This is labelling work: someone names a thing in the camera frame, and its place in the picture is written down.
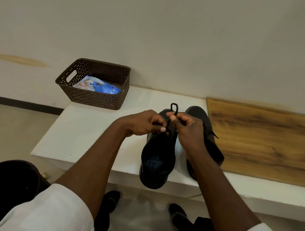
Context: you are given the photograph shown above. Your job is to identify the person's left hand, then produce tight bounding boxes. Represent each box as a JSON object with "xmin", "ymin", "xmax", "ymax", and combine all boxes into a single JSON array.
[{"xmin": 115, "ymin": 109, "xmax": 168, "ymax": 137}]

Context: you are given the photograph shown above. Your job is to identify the person's right hand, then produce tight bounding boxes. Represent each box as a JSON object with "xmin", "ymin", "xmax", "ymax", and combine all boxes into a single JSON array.
[{"xmin": 166, "ymin": 111, "xmax": 208, "ymax": 163}]

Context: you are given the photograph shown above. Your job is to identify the black leather shoe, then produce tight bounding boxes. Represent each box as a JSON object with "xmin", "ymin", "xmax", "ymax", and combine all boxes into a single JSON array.
[
  {"xmin": 184, "ymin": 105, "xmax": 225, "ymax": 182},
  {"xmin": 139, "ymin": 108, "xmax": 180, "ymax": 190}
]

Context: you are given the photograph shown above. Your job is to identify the person's left forearm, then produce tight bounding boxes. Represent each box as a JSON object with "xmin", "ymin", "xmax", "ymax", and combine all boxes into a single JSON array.
[{"xmin": 55, "ymin": 121, "xmax": 130, "ymax": 220}]

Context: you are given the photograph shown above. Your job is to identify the person's right forearm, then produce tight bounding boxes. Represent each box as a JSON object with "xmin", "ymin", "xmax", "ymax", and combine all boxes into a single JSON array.
[{"xmin": 190, "ymin": 153, "xmax": 262, "ymax": 231}]

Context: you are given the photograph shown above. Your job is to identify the person's black worn shoe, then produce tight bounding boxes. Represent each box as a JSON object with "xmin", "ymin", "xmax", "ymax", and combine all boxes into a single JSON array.
[
  {"xmin": 94, "ymin": 190, "xmax": 121, "ymax": 231},
  {"xmin": 168, "ymin": 203, "xmax": 195, "ymax": 231}
]

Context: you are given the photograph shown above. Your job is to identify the person's dark trousers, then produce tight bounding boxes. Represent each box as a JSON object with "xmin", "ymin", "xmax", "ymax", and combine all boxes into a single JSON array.
[{"xmin": 193, "ymin": 216, "xmax": 215, "ymax": 231}]

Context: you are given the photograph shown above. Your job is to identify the person's white shirt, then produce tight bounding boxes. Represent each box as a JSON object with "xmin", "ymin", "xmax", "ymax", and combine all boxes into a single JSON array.
[{"xmin": 0, "ymin": 183, "xmax": 274, "ymax": 231}]

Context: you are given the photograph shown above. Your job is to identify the blue and white plastic packet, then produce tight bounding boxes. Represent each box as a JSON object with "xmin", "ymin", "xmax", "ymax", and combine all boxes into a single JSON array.
[{"xmin": 72, "ymin": 75, "xmax": 125, "ymax": 95}]

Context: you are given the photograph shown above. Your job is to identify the brown perforated plastic basket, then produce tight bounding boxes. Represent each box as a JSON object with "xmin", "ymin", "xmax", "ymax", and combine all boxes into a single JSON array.
[{"xmin": 55, "ymin": 58, "xmax": 132, "ymax": 111}]

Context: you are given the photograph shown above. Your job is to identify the wooden board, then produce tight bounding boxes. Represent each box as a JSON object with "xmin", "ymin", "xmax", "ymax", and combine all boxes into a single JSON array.
[{"xmin": 206, "ymin": 97, "xmax": 305, "ymax": 188}]

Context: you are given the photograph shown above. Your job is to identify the black bucket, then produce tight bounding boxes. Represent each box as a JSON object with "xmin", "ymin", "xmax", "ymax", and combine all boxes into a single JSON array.
[{"xmin": 0, "ymin": 160, "xmax": 52, "ymax": 216}]

